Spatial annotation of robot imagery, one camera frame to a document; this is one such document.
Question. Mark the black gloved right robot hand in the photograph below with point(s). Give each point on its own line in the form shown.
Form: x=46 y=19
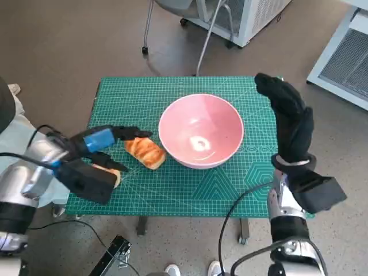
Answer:
x=293 y=129

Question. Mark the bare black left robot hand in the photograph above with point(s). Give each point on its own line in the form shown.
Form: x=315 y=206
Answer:
x=99 y=139

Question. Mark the round toy bread bun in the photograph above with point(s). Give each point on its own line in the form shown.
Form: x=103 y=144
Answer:
x=116 y=176

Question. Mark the oblong toy bread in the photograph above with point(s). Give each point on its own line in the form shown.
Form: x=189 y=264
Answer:
x=146 y=153

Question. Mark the pink bowl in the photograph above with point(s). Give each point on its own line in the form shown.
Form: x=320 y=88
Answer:
x=201 y=123

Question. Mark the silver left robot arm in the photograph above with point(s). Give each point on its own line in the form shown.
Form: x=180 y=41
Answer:
x=23 y=178

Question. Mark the person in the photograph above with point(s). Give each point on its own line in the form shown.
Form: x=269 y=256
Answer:
x=23 y=120

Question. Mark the white cabinet with grille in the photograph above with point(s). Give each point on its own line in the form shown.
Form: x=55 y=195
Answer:
x=345 y=63

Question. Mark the green cutting mat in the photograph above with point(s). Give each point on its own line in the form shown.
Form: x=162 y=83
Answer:
x=172 y=189

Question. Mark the black table leg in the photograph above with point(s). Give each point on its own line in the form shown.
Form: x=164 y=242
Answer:
x=142 y=225
x=244 y=230

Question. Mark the dark rounded object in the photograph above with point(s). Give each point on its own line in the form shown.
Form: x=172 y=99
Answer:
x=5 y=106

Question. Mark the white cabinet with casters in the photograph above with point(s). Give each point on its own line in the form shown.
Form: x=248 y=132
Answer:
x=258 y=20

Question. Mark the person's white shoe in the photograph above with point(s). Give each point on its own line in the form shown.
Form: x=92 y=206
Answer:
x=173 y=270
x=215 y=268

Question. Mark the grey chair with metal legs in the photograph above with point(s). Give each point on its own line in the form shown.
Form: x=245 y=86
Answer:
x=175 y=4

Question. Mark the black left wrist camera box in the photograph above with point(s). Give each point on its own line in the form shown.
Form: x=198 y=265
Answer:
x=86 y=181

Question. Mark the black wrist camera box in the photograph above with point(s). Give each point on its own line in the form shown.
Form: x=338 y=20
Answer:
x=319 y=192
x=86 y=181

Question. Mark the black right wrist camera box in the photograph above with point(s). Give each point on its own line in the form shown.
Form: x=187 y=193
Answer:
x=319 y=192

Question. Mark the black metal bracket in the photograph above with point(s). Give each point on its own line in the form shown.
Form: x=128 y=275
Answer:
x=115 y=253

